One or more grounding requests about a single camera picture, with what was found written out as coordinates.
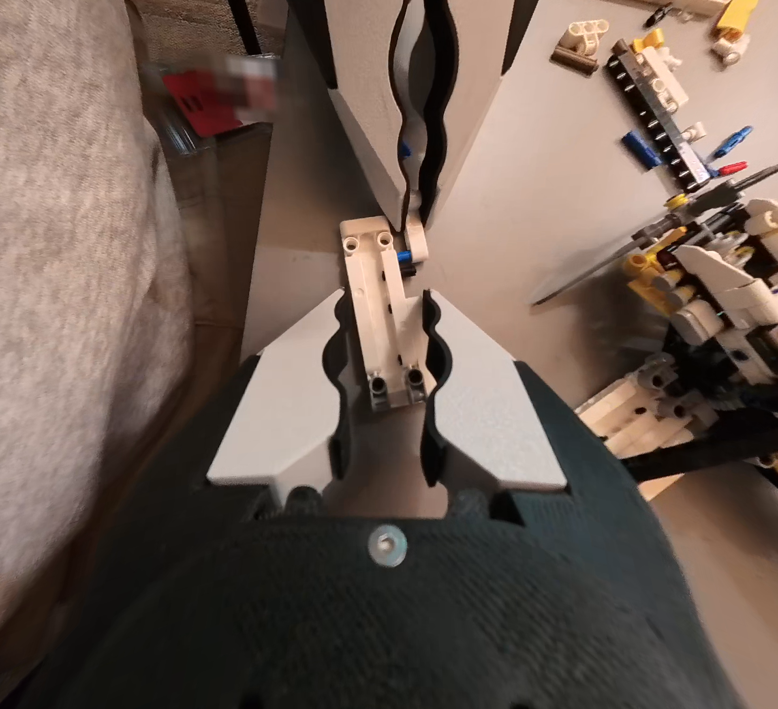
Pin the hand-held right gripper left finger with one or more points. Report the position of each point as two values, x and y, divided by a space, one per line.
279 417

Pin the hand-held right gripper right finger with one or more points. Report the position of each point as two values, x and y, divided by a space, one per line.
498 417

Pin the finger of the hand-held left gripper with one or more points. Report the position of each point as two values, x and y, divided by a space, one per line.
480 22
358 22

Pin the white lego panel piece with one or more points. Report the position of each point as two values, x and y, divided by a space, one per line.
374 320

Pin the small white lego beam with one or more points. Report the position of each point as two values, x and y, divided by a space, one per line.
416 231

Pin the white lego connector tan pin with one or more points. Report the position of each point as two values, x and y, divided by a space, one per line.
583 37

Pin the small black lego pin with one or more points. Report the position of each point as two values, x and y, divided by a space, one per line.
662 16

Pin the black lego beam assembly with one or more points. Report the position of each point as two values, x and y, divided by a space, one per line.
659 107

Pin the blue lego pin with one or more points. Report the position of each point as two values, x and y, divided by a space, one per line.
642 148

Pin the yellow lego piece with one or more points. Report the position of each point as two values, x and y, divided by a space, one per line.
738 7

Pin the lego helicopter model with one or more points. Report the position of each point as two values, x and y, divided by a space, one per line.
717 295

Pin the thin blue lego axle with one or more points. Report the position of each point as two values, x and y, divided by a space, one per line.
731 142

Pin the small red lego pin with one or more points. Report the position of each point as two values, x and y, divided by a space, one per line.
732 168

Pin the red packet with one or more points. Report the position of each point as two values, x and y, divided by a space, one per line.
194 101

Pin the person's grey sweater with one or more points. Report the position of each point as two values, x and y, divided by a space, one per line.
73 234

